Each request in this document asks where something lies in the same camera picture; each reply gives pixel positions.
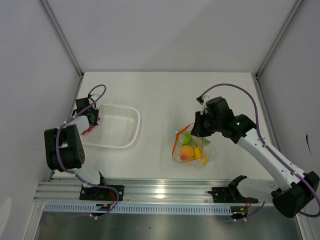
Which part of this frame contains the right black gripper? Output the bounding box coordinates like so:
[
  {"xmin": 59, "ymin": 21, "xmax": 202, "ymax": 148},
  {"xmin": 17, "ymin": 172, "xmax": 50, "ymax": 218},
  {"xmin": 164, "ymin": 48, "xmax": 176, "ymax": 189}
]
[{"xmin": 190, "ymin": 110, "xmax": 222, "ymax": 138}]

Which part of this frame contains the red grapes bunch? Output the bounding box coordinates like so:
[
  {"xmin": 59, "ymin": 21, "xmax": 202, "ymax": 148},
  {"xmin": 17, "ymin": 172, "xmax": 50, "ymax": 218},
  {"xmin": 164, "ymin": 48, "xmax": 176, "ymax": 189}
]
[{"xmin": 80, "ymin": 117, "xmax": 101, "ymax": 136}]

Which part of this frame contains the green apple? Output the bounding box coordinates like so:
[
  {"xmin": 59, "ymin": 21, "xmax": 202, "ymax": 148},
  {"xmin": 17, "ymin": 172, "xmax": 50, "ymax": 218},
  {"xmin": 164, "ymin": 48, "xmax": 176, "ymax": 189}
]
[{"xmin": 182, "ymin": 133, "xmax": 193, "ymax": 145}]

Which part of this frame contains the clear zip top bag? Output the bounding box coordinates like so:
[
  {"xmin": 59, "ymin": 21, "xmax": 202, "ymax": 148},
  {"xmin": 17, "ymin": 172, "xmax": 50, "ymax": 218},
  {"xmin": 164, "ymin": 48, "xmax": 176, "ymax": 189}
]
[{"xmin": 171, "ymin": 123, "xmax": 218, "ymax": 166}]

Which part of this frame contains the yellow pear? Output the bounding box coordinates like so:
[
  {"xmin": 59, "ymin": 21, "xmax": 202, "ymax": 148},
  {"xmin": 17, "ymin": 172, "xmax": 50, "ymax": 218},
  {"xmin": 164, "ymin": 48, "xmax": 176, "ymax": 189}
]
[{"xmin": 193, "ymin": 146, "xmax": 208, "ymax": 166}]

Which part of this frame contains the orange fruit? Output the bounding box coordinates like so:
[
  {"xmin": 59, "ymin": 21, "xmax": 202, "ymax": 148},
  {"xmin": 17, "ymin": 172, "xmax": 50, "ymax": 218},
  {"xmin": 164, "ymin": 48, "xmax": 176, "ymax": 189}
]
[{"xmin": 179, "ymin": 145, "xmax": 195, "ymax": 162}]

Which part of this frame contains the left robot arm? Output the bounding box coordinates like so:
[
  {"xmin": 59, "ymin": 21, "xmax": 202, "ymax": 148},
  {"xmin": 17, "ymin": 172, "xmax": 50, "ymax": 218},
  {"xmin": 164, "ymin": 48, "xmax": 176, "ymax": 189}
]
[{"xmin": 44, "ymin": 96, "xmax": 109, "ymax": 200}]

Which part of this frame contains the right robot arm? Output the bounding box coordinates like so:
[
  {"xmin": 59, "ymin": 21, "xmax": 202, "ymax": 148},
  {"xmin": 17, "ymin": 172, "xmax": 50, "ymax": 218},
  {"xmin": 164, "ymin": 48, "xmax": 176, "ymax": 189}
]
[{"xmin": 190, "ymin": 96, "xmax": 320, "ymax": 218}]

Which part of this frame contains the white perforated plastic basket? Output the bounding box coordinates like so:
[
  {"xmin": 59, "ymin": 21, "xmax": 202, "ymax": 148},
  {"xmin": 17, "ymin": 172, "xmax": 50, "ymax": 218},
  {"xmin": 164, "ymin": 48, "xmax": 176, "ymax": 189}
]
[{"xmin": 81, "ymin": 104, "xmax": 141, "ymax": 149}]

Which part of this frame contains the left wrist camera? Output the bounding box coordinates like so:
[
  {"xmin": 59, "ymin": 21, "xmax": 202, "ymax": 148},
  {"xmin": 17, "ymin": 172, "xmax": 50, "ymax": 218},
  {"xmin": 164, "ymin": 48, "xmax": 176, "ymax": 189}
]
[{"xmin": 88, "ymin": 92, "xmax": 101, "ymax": 98}]

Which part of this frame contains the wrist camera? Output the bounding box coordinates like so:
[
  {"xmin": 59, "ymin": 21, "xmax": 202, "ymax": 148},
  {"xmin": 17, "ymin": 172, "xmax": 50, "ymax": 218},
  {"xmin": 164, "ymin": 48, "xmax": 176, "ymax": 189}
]
[
  {"xmin": 88, "ymin": 92, "xmax": 101, "ymax": 98},
  {"xmin": 196, "ymin": 95, "xmax": 210, "ymax": 112}
]

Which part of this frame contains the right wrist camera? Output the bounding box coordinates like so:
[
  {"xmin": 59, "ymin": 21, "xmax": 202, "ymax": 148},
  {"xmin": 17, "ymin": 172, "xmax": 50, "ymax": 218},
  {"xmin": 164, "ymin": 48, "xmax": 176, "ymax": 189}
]
[{"xmin": 196, "ymin": 95, "xmax": 210, "ymax": 112}]

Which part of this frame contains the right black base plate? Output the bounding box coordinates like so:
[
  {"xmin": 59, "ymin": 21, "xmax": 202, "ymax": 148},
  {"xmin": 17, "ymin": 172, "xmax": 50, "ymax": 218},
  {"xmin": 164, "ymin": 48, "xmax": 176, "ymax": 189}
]
[{"xmin": 207, "ymin": 187, "xmax": 259, "ymax": 204}]

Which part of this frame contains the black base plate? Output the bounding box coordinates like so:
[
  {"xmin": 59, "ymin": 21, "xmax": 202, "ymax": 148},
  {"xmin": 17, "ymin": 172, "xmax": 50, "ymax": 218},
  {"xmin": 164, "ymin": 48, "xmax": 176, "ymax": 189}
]
[
  {"xmin": 207, "ymin": 187, "xmax": 259, "ymax": 204},
  {"xmin": 79, "ymin": 186, "xmax": 117, "ymax": 201}
]

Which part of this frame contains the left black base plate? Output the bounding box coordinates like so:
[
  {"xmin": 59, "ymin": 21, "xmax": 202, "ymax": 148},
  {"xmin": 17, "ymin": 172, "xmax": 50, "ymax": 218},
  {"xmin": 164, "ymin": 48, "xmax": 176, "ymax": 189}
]
[{"xmin": 79, "ymin": 186, "xmax": 117, "ymax": 201}]

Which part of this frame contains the aluminium mounting rail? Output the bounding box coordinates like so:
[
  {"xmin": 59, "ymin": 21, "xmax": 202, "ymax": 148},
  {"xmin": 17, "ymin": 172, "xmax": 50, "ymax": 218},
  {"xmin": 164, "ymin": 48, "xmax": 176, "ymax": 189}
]
[{"xmin": 33, "ymin": 178, "xmax": 288, "ymax": 207}]

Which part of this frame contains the white slotted cable duct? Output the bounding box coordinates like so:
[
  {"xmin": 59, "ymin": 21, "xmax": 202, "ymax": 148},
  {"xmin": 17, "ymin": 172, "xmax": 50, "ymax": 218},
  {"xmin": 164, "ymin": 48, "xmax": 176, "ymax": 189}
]
[{"xmin": 43, "ymin": 202, "xmax": 233, "ymax": 216}]

